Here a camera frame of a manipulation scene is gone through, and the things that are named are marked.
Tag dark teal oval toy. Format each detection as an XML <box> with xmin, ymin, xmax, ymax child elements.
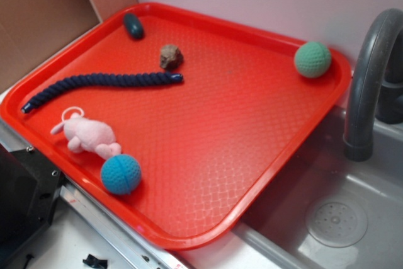
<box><xmin>123</xmin><ymin>13</ymin><xmax>144</xmax><ymax>39</ymax></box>

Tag brown cardboard panel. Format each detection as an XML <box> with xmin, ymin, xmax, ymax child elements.
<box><xmin>1</xmin><ymin>0</ymin><xmax>137</xmax><ymax>91</ymax></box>

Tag brown rock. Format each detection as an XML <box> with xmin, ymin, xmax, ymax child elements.
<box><xmin>159</xmin><ymin>44</ymin><xmax>184</xmax><ymax>71</ymax></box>

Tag red plastic tray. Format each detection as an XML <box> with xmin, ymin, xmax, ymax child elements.
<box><xmin>1</xmin><ymin>3</ymin><xmax>351</xmax><ymax>251</ymax></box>

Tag black plastic clip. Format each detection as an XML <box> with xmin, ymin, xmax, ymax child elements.
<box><xmin>82</xmin><ymin>254</ymin><xmax>108</xmax><ymax>269</ymax></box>

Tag blue textured ball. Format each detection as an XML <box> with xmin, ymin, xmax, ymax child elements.
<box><xmin>100</xmin><ymin>154</ymin><xmax>142</xmax><ymax>195</ymax></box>

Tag dark blue braided rope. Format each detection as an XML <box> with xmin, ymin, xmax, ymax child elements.
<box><xmin>21</xmin><ymin>72</ymin><xmax>184</xmax><ymax>115</ymax></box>

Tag grey plastic faucet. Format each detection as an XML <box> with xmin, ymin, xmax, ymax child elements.
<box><xmin>343</xmin><ymin>8</ymin><xmax>402</xmax><ymax>162</ymax></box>

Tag green textured ball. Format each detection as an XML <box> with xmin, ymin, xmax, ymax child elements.
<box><xmin>294</xmin><ymin>42</ymin><xmax>332</xmax><ymax>79</ymax></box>

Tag pink plush toy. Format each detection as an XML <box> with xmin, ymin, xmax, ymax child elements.
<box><xmin>50</xmin><ymin>106</ymin><xmax>122</xmax><ymax>160</ymax></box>

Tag grey plastic sink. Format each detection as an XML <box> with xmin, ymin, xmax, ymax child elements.
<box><xmin>232</xmin><ymin>103</ymin><xmax>403</xmax><ymax>269</ymax></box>

